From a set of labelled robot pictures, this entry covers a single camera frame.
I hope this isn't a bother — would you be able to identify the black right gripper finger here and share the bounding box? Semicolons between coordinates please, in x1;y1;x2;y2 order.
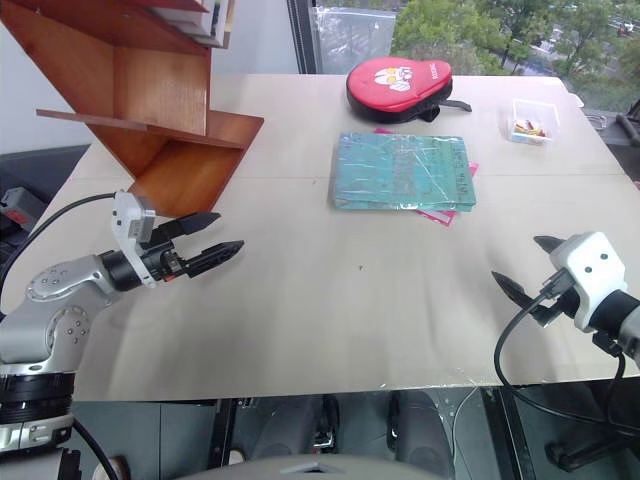
532;234;567;257
490;270;539;316

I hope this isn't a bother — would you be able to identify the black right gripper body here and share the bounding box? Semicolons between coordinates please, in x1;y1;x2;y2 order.
528;269;584;330

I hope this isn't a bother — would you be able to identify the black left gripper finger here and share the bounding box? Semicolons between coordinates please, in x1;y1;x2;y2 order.
171;211;222;239
185;239;247;279

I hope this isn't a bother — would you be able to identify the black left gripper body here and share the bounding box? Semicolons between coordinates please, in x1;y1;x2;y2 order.
138;222;195;289

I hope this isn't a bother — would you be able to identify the pink book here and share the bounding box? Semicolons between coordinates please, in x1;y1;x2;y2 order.
373;126;480;228

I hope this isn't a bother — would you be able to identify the brown wooden bookshelf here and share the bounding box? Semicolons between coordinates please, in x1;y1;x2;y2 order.
0;0;266;214

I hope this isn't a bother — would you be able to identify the teal plastic wrapped book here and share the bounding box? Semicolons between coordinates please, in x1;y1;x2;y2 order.
327;131;478;214

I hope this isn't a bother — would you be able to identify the white paged book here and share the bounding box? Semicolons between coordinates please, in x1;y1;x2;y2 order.
148;0;217;48

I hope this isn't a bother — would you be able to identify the clear plastic box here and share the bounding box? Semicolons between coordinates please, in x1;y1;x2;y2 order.
508;97;559;147

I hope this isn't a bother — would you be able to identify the grey and red box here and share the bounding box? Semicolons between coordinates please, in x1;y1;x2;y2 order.
0;186;52;232

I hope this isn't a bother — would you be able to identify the black table leg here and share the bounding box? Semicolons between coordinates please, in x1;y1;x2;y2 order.
208;397;238;474

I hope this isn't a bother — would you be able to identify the red table tennis paddle case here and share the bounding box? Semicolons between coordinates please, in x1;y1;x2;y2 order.
345;56;473;125

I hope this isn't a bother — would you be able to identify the clear plastic window sheet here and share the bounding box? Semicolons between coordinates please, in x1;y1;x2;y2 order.
309;4;397;76

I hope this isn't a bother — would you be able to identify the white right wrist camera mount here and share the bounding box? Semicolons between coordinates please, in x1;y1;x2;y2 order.
548;231;629;333

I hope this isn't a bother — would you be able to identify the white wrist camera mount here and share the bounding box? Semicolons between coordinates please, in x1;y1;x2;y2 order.
548;231;629;333
110;190;158;291

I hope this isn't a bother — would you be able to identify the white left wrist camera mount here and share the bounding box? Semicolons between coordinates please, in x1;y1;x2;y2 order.
110;190;158;291

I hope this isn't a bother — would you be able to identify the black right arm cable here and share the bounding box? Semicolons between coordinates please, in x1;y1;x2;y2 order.
493;269;640;437

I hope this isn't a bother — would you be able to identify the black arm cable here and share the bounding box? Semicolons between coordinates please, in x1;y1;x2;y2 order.
0;192;119;291
493;269;640;437

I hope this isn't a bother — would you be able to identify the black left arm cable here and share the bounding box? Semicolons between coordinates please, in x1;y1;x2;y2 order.
0;192;119;291

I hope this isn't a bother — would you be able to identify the thin white wire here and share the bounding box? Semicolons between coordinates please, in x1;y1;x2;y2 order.
451;384;482;454

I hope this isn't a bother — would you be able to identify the black base bracket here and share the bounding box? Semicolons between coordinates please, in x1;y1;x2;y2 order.
543;438;640;475

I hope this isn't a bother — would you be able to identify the dark window frame post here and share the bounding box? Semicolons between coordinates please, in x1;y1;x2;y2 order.
286;0;322;76

